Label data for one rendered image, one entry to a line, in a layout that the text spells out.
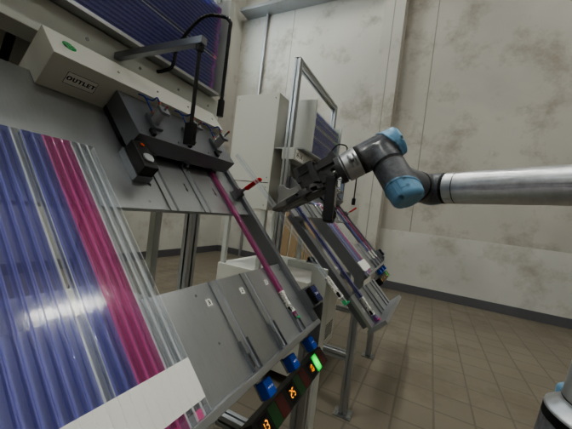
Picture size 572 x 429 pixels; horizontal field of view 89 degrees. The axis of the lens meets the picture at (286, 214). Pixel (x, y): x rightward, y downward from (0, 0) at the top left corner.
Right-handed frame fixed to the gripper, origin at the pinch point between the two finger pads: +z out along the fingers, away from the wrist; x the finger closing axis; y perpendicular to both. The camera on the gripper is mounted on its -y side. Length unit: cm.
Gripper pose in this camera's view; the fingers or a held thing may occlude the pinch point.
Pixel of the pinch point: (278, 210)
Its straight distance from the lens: 78.3
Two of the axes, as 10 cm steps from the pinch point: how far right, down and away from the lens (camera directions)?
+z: -8.6, 4.4, 2.5
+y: -3.9, -8.9, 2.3
